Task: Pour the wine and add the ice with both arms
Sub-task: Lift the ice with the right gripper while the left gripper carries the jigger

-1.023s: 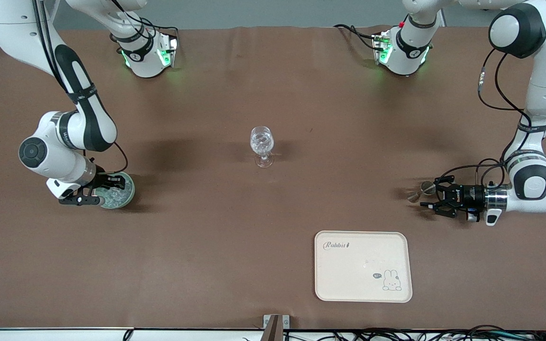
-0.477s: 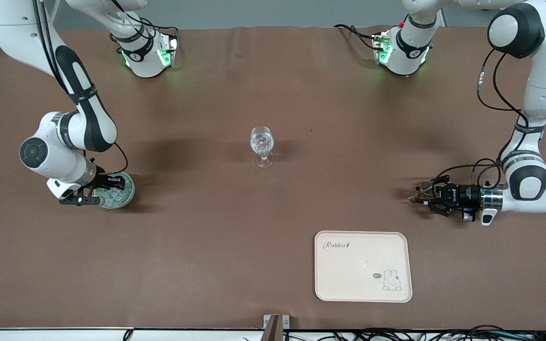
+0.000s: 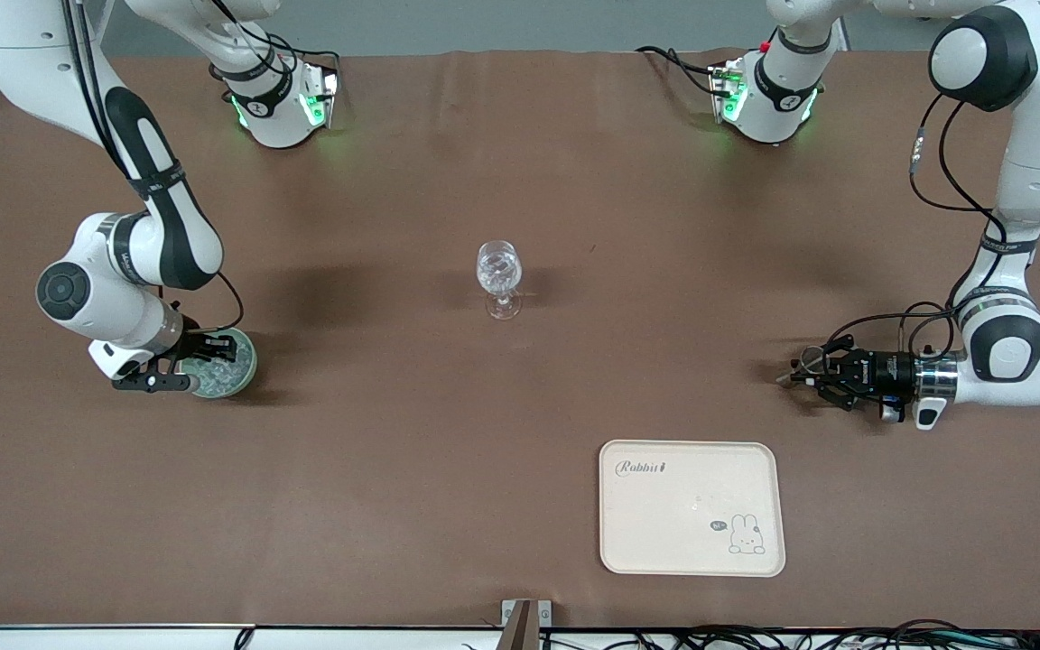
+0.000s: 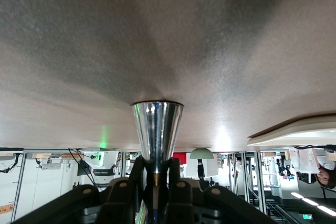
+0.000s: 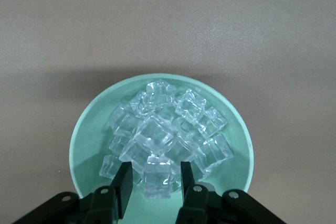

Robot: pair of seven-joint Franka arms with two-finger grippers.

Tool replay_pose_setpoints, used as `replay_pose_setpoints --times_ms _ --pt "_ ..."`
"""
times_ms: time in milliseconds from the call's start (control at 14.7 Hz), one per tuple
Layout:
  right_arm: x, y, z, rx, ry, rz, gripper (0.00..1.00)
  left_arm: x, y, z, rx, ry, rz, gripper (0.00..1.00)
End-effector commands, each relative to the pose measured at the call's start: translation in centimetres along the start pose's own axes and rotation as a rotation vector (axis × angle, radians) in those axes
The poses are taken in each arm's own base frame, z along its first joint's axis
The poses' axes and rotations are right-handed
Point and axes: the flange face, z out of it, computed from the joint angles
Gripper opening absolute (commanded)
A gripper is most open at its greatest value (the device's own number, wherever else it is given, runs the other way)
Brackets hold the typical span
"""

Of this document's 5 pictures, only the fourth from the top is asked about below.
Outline person in white shirt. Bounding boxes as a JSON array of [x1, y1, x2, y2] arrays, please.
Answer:
[[313, 147, 336, 190]]

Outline cream rabbit print tray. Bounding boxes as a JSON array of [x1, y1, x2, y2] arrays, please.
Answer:
[[246, 113, 336, 147]]

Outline silver metal double jigger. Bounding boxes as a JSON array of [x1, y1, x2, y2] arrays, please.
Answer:
[[131, 100, 185, 191]]

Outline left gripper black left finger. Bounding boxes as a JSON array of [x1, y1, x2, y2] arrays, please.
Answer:
[[12, 156, 146, 224]]

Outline pale green ceramic bowl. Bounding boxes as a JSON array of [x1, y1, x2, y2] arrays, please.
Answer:
[[189, 147, 215, 160]]

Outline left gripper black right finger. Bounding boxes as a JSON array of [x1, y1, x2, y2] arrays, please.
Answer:
[[157, 157, 277, 224]]

